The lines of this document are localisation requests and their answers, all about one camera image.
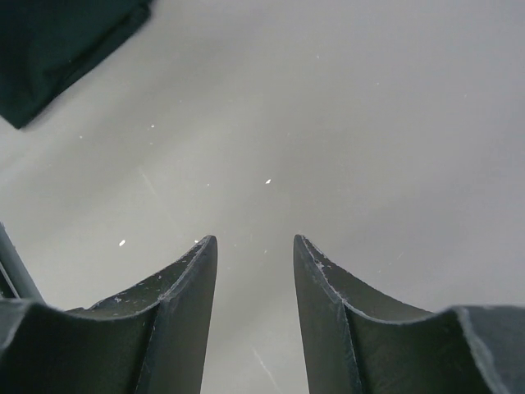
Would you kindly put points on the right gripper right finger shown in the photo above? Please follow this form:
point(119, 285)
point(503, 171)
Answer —
point(357, 339)

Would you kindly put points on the black t-shirt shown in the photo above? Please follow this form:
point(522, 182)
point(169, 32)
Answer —
point(46, 46)

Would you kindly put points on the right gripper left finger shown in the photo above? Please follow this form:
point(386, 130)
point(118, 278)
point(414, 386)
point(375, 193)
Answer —
point(149, 338)

